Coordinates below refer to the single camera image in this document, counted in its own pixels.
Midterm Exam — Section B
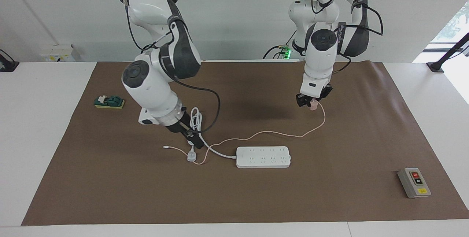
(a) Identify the white wall socket box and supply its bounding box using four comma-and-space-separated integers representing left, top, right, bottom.
40, 45, 76, 63

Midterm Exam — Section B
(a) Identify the green knife switch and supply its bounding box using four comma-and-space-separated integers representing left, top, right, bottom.
94, 95, 125, 109

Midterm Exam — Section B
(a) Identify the black desk clamp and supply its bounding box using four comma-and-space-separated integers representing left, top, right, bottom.
0, 49, 20, 73

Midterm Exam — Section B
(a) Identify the brown table mat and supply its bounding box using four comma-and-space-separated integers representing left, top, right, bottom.
21, 61, 469, 226

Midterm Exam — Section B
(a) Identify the black angled stand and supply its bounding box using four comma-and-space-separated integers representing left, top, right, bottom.
426, 32, 469, 73

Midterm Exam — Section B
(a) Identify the white power strip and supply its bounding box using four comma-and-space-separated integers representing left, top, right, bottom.
187, 107, 237, 163
236, 146, 291, 169

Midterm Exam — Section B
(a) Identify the pink charger cable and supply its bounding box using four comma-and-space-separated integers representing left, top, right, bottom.
163, 101, 326, 165

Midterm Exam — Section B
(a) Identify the grey on-off switch box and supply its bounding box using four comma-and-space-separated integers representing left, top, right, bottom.
398, 167, 432, 199

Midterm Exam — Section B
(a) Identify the black base cable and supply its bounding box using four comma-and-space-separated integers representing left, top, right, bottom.
262, 30, 297, 60

